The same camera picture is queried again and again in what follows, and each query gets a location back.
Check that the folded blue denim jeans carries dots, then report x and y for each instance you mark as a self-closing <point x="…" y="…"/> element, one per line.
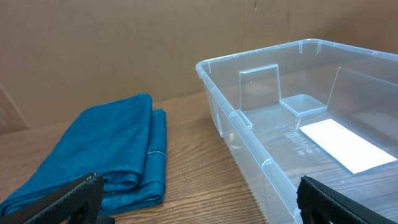
<point x="125" y="141"/>

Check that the clear plastic storage bin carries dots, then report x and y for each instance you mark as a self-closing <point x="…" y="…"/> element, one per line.
<point x="308" y="108"/>

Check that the white label in bin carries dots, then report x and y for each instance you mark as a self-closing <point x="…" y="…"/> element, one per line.
<point x="349" y="149"/>

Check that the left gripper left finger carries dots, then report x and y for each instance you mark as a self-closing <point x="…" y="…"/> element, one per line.
<point x="77" y="202"/>

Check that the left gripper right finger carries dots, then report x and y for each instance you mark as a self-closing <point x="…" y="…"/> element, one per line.
<point x="320" y="204"/>

